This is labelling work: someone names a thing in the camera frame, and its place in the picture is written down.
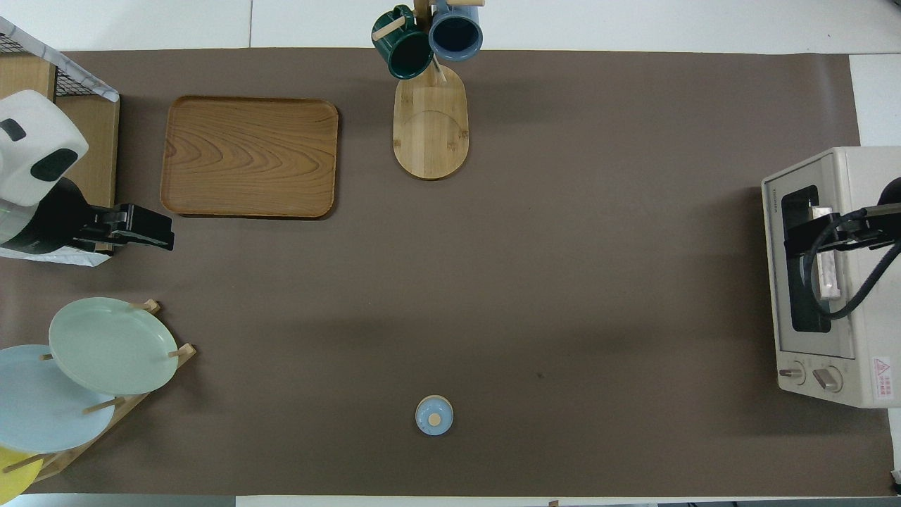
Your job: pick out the blue mug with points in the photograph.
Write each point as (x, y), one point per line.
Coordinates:
(456, 32)

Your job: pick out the wooden plate rack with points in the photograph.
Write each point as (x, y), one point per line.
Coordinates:
(144, 394)

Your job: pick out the small blue bell wooden knob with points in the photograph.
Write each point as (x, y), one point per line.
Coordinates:
(434, 415)

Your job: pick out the wooden mug tree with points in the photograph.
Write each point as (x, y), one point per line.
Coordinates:
(431, 134)

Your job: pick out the brown table mat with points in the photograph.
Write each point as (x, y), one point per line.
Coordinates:
(528, 282)

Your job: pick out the silver oven knob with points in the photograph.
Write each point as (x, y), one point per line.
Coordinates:
(792, 373)
(828, 379)

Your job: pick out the yellow plate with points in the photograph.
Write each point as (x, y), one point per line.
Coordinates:
(14, 479)

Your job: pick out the light blue plate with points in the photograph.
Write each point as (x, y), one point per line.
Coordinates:
(42, 415)

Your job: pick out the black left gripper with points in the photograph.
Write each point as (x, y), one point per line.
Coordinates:
(137, 227)

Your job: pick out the beige toaster oven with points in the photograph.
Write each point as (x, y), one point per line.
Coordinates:
(876, 338)

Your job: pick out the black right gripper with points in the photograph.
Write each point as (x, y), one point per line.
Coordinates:
(855, 227)

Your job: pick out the rectangular wooden tray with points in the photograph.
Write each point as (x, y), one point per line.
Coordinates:
(250, 156)

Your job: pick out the dark green mug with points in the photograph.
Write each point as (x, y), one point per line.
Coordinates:
(402, 51)

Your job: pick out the pale green plate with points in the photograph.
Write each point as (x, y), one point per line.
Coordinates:
(109, 345)

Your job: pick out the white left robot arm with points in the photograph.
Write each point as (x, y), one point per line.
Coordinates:
(32, 141)

